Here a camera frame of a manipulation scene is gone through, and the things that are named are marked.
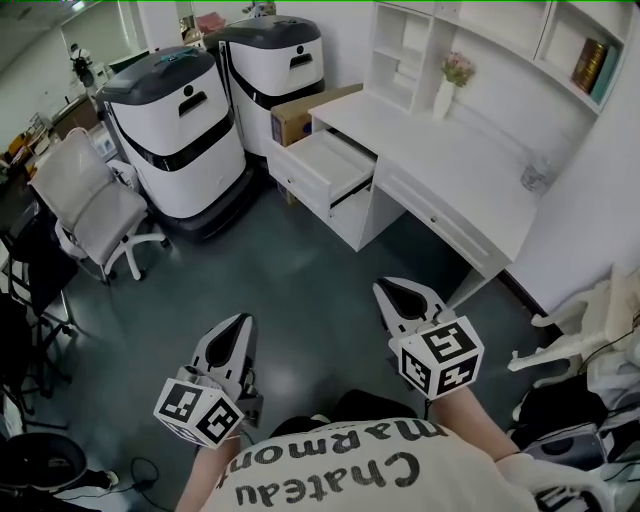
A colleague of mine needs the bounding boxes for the brown book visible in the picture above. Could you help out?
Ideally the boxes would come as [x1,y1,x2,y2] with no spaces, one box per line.
[570,37,609,94]

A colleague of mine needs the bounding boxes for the white printed t-shirt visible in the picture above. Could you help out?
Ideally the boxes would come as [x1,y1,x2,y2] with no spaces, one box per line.
[198,414,617,512]

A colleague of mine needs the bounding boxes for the black floor cable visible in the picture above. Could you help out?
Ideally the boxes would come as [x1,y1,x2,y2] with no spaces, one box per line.
[107,455,162,499]

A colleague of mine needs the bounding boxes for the pink basket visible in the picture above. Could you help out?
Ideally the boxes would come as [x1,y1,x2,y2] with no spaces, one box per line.
[194,12,225,37]

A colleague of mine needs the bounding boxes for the white vase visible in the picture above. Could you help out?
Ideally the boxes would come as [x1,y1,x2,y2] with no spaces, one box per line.
[432,79,457,121]

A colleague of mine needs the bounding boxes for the cluttered side table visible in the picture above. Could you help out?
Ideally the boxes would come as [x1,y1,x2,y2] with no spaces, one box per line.
[0,113,57,174]

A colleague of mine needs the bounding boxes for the teal tool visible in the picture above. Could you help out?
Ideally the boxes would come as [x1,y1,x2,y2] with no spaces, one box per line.
[153,46,197,67]

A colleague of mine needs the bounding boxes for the black folding chair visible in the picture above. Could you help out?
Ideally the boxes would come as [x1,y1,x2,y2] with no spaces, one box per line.
[0,197,84,401]

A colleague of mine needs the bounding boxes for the grey electronic device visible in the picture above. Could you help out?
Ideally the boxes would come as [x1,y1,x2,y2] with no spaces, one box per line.
[523,423,617,472]

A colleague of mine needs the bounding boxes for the brown cardboard box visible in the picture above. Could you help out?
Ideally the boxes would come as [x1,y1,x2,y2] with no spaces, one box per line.
[270,82,365,148]

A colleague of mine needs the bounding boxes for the white office chair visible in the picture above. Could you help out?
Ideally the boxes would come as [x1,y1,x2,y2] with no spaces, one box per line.
[29,126,172,284]

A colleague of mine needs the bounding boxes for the brown cabinet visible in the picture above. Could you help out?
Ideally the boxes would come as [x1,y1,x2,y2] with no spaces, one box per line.
[51,96,102,142]

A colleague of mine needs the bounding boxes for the large white grey robot cart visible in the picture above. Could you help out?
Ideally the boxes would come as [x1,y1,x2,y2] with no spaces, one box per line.
[94,45,260,245]

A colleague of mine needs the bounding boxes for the white desk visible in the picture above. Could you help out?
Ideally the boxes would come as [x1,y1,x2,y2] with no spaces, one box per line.
[266,92,551,312]

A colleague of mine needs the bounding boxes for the clear glass cup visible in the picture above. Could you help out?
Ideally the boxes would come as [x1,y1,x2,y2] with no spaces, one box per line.
[520,153,552,194]

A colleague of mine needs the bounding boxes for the person's right forearm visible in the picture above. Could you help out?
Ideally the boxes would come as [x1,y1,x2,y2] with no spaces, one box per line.
[428,387,522,459]

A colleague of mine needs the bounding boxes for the black bag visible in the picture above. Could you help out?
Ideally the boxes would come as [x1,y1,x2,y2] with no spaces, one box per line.
[513,373,610,444]

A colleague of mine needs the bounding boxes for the teal book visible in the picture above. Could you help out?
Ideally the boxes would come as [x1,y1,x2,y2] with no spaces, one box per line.
[589,44,622,99]

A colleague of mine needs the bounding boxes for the white drawer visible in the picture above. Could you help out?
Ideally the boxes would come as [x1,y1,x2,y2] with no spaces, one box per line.
[266,128,380,211]

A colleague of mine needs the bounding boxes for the white wooden chair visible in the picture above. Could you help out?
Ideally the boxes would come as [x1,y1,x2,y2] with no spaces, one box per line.
[506,264,640,391]

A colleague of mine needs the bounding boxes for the white shelf unit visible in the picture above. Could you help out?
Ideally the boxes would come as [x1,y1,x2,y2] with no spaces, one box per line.
[363,0,640,119]

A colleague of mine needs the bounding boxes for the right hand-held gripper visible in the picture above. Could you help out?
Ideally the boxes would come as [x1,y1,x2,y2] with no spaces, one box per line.
[373,276,485,401]

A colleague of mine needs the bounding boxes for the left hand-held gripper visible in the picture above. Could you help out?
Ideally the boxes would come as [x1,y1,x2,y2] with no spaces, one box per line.
[153,313,265,448]

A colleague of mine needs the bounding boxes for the person's left forearm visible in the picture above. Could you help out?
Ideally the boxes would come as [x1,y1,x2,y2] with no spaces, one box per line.
[188,434,246,512]

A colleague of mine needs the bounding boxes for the person's black trousers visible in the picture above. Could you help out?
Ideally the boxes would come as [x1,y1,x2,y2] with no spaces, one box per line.
[269,388,419,437]

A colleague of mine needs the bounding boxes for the pink flower bunch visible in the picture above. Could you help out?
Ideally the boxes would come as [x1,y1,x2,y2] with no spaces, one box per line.
[440,50,477,88]

